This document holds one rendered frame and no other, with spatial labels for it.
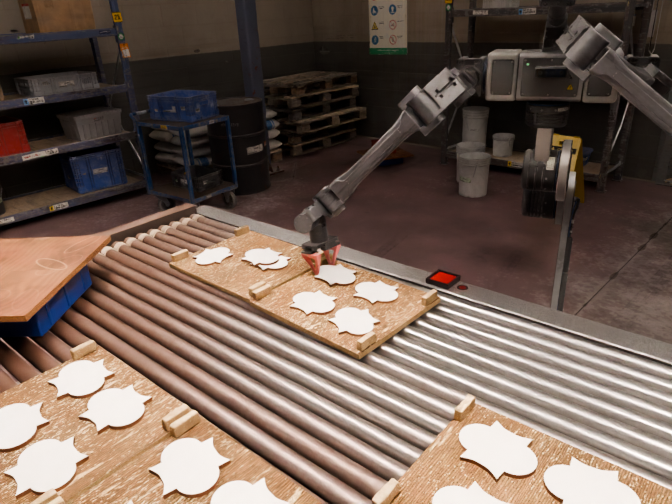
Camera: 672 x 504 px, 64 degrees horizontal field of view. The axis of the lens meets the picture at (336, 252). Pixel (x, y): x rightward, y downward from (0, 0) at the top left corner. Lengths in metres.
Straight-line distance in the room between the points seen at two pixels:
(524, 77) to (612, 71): 0.54
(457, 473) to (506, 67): 1.30
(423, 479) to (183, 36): 6.32
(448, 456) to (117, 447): 0.62
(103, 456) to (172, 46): 6.00
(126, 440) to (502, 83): 1.50
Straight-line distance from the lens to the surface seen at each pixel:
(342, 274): 1.62
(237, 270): 1.74
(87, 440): 1.21
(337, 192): 1.53
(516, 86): 1.92
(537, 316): 1.52
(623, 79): 1.41
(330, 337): 1.35
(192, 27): 6.99
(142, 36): 6.67
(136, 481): 1.09
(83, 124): 5.70
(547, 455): 1.09
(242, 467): 1.06
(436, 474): 1.02
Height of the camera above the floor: 1.68
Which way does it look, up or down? 24 degrees down
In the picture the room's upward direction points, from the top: 3 degrees counter-clockwise
